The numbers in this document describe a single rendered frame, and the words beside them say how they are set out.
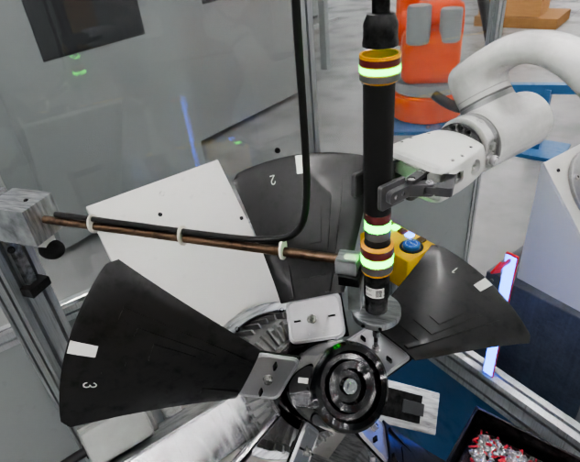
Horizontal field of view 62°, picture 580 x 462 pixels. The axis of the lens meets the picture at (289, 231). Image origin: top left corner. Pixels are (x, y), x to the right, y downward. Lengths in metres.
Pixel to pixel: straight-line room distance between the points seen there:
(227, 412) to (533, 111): 0.62
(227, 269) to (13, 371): 0.67
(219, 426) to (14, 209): 0.49
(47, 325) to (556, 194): 1.13
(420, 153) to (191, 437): 0.51
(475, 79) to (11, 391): 1.23
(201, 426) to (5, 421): 0.79
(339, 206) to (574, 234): 0.63
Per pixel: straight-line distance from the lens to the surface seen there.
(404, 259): 1.14
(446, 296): 0.86
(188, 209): 0.92
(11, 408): 1.46
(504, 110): 0.74
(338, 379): 0.68
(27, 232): 0.93
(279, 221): 0.76
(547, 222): 1.24
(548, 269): 1.30
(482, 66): 0.73
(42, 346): 1.16
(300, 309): 0.73
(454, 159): 0.63
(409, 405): 0.92
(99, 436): 0.80
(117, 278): 0.60
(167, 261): 0.89
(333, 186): 0.75
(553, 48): 0.69
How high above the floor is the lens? 1.75
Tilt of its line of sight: 33 degrees down
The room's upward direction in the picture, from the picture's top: 6 degrees counter-clockwise
